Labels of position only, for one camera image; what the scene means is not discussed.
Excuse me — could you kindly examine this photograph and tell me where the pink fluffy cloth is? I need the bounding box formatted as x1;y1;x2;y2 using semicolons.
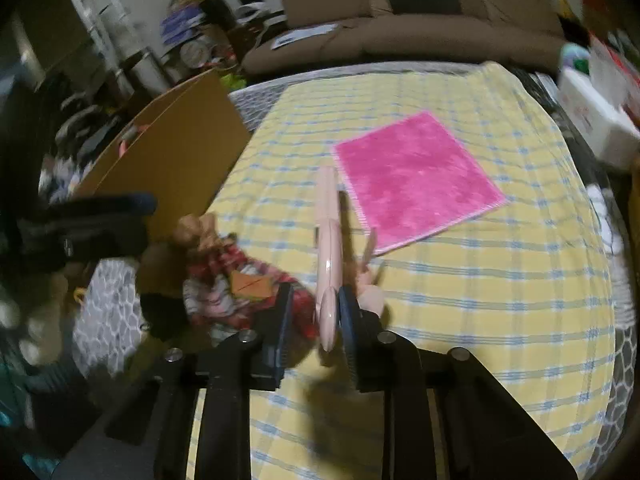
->
332;110;510;256

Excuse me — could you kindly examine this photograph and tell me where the white storage box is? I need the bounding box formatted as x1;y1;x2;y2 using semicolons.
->
556;67;640;171

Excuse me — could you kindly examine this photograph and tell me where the pink handheld fan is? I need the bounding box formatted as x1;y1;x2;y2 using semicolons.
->
311;166;386;353

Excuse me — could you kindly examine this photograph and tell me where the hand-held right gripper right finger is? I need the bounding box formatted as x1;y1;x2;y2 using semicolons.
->
336;287;578;480

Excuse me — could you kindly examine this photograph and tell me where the white shelf rack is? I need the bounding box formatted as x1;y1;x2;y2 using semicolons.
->
57;0;173;96

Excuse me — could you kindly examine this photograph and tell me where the grey patterned sheet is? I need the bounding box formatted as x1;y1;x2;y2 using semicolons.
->
70;259;151;386

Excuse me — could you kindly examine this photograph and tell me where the brown cardboard box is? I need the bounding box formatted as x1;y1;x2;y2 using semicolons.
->
72;69;252;296

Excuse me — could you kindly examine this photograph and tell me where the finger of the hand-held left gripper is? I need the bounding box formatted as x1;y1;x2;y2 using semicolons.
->
50;192;159;219

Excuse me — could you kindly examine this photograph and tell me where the doll in red plaid clothes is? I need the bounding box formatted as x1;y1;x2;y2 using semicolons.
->
172;213;321;346

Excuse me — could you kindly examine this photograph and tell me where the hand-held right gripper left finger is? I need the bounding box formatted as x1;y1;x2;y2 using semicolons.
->
52;284;294;480

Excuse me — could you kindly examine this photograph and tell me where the white paper sheet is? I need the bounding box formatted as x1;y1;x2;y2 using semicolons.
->
270;23;341;51

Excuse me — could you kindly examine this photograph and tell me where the brown sofa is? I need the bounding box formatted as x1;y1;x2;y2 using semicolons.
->
240;0;568;77

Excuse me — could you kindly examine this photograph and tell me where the yellow checked tablecloth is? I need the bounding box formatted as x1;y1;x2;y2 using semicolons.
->
186;60;617;480

